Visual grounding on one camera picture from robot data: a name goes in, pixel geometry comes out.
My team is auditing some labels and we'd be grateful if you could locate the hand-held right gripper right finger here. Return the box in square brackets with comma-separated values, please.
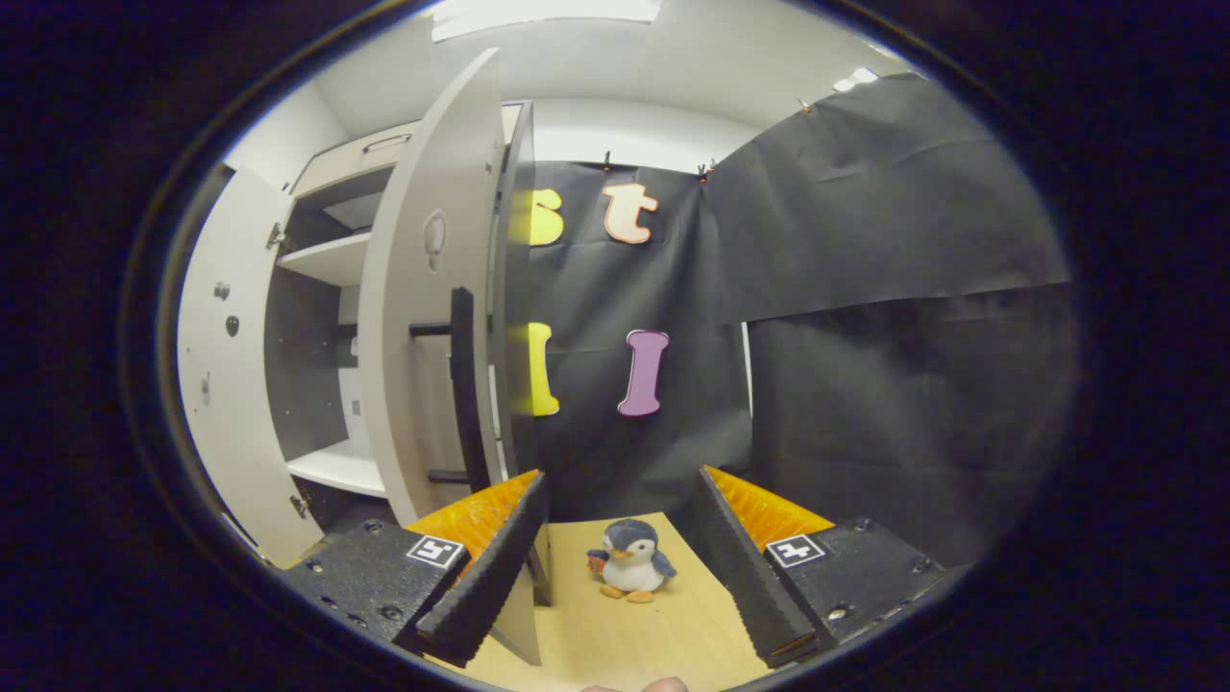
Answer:
[694, 466, 972, 671]

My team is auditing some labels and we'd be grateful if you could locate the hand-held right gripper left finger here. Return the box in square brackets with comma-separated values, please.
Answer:
[288, 469, 551, 671]

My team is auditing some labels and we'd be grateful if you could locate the white cabinet door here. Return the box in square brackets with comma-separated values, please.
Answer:
[176, 163, 328, 570]
[357, 46, 555, 667]

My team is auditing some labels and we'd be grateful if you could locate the white cabinet with grey interior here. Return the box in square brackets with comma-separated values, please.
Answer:
[264, 101, 539, 531]

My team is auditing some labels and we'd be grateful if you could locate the white cabinet drawer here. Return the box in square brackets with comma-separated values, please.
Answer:
[290, 104, 525, 198]

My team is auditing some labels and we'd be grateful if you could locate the penguin plush toy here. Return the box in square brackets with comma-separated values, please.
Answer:
[586, 518, 678, 605]

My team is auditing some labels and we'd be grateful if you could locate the black backdrop cloth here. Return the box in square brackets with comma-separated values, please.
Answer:
[509, 72, 1077, 568]

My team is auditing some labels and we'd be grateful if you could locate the large ceiling light panel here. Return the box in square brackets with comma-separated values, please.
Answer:
[430, 0, 664, 43]

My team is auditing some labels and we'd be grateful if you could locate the black door handle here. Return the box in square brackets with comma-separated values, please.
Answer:
[408, 286, 479, 493]

